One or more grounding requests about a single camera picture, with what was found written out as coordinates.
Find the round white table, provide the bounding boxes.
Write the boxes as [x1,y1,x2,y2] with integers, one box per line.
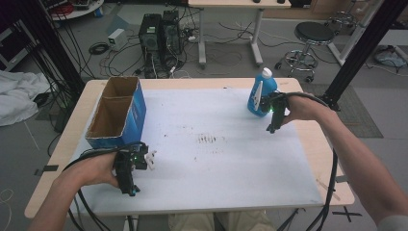
[40,0,106,22]

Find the person's left hand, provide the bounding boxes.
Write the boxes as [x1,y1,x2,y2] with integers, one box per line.
[63,150,120,189]

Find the coiled black cable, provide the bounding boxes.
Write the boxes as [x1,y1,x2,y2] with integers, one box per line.
[88,40,111,56]

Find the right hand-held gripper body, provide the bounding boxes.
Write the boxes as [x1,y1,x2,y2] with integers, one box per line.
[260,90,291,135]

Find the crumpled white cloth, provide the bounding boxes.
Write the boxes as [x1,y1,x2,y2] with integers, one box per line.
[0,69,51,128]

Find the person's legs in beige pants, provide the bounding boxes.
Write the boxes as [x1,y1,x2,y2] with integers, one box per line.
[167,211,277,231]

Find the person's right hand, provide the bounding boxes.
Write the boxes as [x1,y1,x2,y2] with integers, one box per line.
[281,93,325,127]

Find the black computer tower green label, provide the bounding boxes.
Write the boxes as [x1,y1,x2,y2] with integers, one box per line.
[138,13,164,80]

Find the grey floor mat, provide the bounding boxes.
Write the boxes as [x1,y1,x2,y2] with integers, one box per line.
[300,83,385,140]

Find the white-legged wooden desk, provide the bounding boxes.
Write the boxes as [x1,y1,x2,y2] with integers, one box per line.
[187,0,293,70]

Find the white table mat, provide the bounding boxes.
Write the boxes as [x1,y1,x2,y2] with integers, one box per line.
[68,88,325,217]

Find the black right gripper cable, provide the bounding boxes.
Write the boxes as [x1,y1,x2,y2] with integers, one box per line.
[276,91,340,231]

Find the black metal frame post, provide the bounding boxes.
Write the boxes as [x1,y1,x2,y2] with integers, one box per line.
[14,0,87,97]
[319,0,408,113]

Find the black round stool chrome base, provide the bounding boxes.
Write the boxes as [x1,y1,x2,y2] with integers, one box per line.
[274,20,337,84]

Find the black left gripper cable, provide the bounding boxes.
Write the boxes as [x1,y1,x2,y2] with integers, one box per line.
[62,141,146,231]

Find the light wooden table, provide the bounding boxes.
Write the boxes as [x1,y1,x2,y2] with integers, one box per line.
[24,77,356,219]

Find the white metal stand leg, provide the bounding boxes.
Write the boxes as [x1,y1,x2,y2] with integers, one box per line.
[326,0,386,67]

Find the blue plastic bottle white cap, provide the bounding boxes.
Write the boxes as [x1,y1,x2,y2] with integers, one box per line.
[246,66,279,118]

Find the small white box device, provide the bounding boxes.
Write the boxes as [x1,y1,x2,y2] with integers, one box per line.
[107,27,129,52]

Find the blue open cardboard box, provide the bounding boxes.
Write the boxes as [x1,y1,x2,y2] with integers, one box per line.
[84,75,148,150]

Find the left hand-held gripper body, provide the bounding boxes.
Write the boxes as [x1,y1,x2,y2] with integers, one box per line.
[113,142,150,197]

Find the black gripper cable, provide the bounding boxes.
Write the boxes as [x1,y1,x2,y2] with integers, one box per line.
[62,141,146,231]
[276,91,340,231]

